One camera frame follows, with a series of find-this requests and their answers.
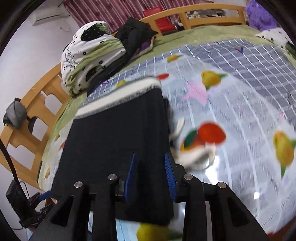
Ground white black dotted pillow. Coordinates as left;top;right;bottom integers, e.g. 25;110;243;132
256;28;295;59

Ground grey cap on bedpost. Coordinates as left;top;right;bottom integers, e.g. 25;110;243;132
3;98;37;133

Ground red chair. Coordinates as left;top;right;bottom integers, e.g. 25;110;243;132
142;6;177;35

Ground fruit print plastic tablecloth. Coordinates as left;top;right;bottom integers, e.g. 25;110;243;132
38;39;295;234

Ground black cable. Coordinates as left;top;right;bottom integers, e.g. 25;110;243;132
0;138;20;186

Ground purple plush toy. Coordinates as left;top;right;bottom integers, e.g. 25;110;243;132
245;0;278;32

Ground white air conditioner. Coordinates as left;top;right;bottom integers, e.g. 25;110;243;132
29;7;70;26

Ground black clothes pile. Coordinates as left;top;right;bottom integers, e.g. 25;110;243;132
86;17;158;96

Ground black pants white waistband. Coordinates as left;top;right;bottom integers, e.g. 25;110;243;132
51;77;174;226

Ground red striped curtain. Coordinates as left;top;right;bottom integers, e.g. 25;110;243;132
63;0;210;33

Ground green bed sheet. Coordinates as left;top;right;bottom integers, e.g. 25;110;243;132
38;26;295;191

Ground folded green white quilt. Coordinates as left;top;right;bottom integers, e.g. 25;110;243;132
61;21;126;95

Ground wooden bed frame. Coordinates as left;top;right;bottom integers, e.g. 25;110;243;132
1;4;246;189

